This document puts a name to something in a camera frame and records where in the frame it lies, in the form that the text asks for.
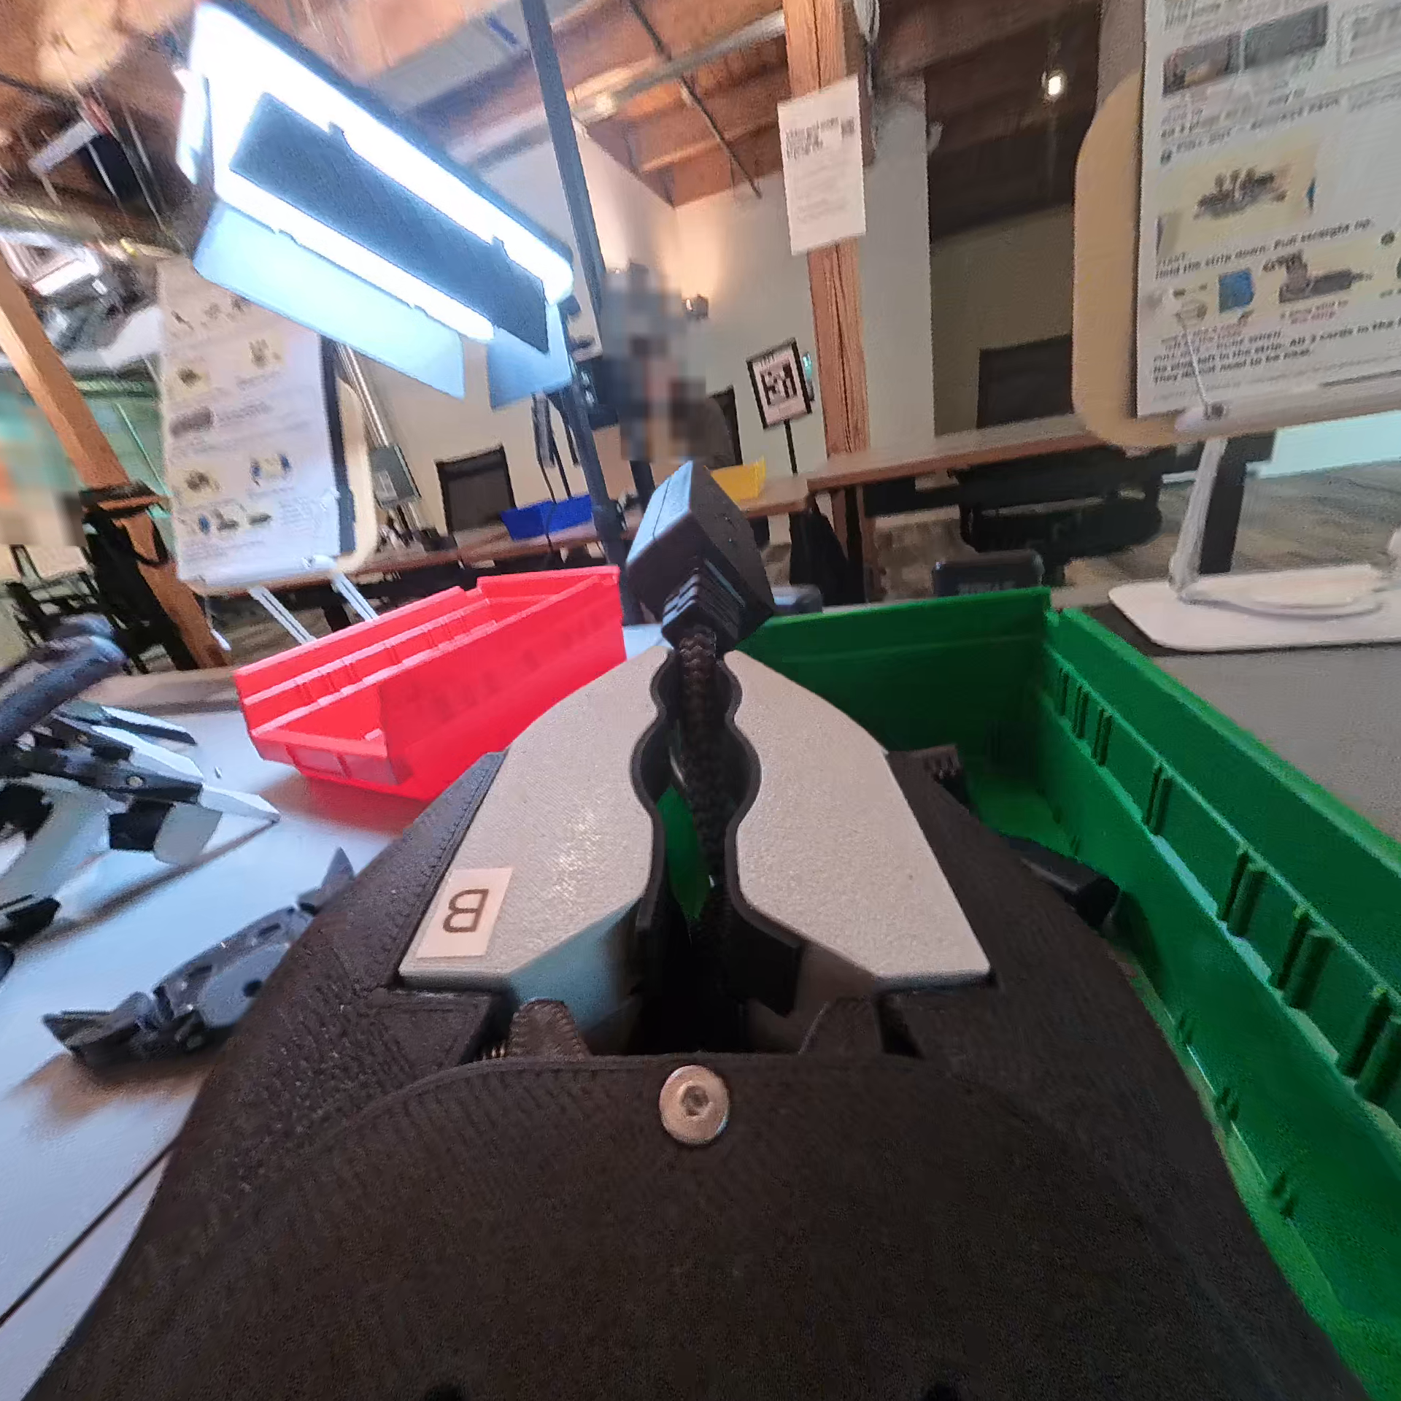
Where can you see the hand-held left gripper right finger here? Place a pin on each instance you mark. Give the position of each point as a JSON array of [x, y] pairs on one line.
[[854, 854]]

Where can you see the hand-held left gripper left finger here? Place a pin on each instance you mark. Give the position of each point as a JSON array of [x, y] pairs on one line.
[[548, 831]]

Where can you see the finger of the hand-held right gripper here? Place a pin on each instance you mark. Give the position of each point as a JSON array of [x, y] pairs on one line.
[[207, 820], [111, 756]]

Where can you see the green plastic bin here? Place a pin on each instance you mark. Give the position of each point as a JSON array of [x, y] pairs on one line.
[[1206, 766]]

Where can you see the black flat angled plug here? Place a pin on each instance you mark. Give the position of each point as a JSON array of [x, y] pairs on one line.
[[697, 547]]

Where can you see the red plastic bin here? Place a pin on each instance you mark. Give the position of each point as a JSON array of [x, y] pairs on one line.
[[437, 702]]

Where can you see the black toothed plastic part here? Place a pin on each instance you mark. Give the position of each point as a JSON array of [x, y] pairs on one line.
[[199, 995]]

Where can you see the wooden diagonal brace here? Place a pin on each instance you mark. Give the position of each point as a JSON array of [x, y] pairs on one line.
[[66, 417]]

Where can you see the black backpack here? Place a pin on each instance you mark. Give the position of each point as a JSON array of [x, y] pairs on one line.
[[818, 558]]

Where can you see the wooden work desk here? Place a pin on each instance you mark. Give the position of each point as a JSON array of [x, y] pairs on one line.
[[493, 538], [940, 450]]

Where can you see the white instruction poster board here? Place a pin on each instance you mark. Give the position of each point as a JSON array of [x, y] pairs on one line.
[[252, 437]]

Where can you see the blue plastic bin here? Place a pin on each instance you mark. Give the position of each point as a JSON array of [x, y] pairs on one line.
[[548, 517]]

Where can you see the black office chair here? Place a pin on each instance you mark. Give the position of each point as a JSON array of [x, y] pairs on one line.
[[1062, 510], [477, 486]]

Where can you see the yellow plastic bin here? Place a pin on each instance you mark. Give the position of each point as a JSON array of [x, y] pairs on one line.
[[742, 481]]

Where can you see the black framed marker poster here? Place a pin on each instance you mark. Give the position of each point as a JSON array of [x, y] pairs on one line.
[[778, 383]]

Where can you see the studio light panel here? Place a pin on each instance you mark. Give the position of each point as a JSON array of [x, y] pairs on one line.
[[382, 207]]

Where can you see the tan display board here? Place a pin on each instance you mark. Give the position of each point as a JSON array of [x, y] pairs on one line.
[[1106, 273]]

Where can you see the black tripod pole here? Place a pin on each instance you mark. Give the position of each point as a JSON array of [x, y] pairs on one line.
[[565, 164]]

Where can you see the white paper notice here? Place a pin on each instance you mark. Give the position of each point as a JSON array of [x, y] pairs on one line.
[[823, 164]]

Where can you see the printed instruction sheet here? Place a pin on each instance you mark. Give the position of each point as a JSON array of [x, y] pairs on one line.
[[1261, 164]]

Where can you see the wooden support post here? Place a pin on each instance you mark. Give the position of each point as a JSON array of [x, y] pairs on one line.
[[842, 349]]

